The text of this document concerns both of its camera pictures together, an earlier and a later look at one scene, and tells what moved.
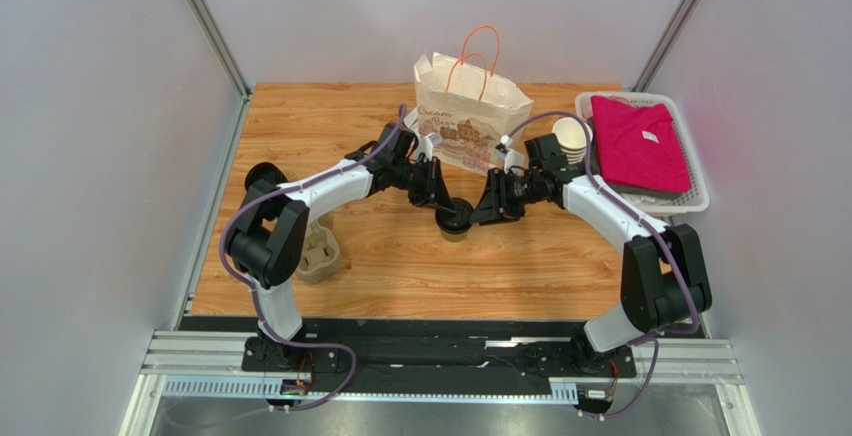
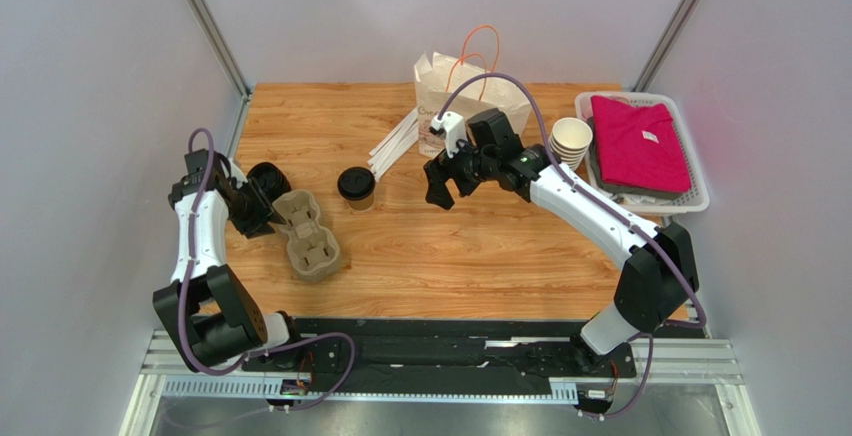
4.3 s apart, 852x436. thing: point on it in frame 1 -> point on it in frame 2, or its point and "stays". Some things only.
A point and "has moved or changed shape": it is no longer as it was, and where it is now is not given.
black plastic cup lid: x=454 y=221 has moved or changed shape
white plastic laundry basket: x=644 y=150 stays
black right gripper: x=499 y=194 -> x=456 y=168
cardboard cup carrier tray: x=319 y=255 stays
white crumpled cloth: x=639 y=200 stays
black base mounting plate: x=436 y=359 stays
